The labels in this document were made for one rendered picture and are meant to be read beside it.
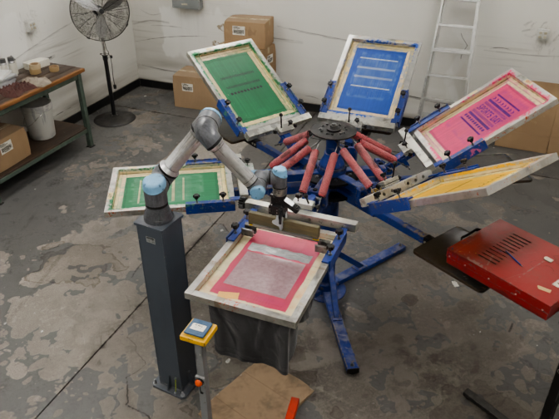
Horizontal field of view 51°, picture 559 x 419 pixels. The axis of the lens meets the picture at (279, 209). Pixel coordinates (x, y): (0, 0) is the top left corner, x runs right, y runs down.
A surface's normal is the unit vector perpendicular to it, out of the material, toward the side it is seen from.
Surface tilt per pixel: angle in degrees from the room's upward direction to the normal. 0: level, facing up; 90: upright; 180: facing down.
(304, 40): 90
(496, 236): 0
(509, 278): 0
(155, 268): 90
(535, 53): 90
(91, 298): 0
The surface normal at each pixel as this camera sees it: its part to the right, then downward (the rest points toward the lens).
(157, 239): -0.46, 0.46
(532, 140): -0.36, 0.25
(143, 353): 0.00, -0.85
